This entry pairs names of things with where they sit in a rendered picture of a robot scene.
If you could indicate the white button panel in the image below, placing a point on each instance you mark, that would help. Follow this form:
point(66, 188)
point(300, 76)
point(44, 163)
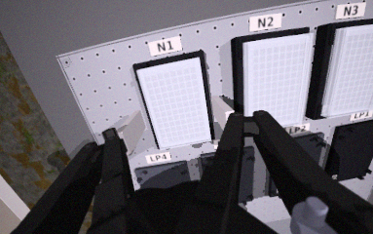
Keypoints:
point(280, 226)

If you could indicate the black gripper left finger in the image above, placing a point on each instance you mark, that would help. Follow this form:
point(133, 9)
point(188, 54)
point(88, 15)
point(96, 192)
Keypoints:
point(63, 207)

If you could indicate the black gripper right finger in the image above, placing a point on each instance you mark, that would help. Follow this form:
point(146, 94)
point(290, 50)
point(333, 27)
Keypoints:
point(316, 202)

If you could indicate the grey perforated base plate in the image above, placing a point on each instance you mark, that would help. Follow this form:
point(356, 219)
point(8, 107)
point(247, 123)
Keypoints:
point(102, 81)

